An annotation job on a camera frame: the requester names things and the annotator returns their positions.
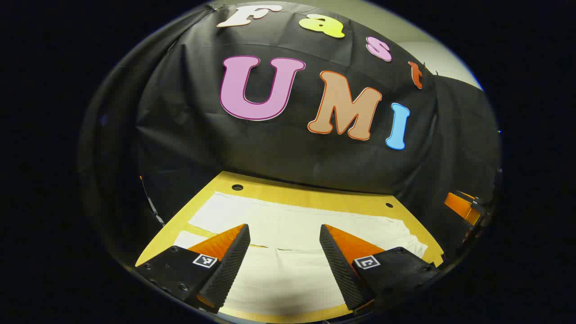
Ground white jeans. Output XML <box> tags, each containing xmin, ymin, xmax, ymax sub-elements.
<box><xmin>173</xmin><ymin>191</ymin><xmax>429</xmax><ymax>316</ymax></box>

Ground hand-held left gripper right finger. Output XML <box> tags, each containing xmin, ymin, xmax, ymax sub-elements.
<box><xmin>319</xmin><ymin>224</ymin><xmax>440</xmax><ymax>312</ymax></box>

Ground black backdrop cloth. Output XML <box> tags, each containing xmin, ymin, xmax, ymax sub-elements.
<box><xmin>81</xmin><ymin>1</ymin><xmax>502</xmax><ymax>261</ymax></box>

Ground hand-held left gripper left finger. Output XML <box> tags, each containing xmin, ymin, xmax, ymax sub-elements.
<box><xmin>135</xmin><ymin>223</ymin><xmax>251</xmax><ymax>315</ymax></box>

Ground thin grey cable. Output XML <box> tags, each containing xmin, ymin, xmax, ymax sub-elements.
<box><xmin>139</xmin><ymin>175</ymin><xmax>166</xmax><ymax>227</ymax></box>

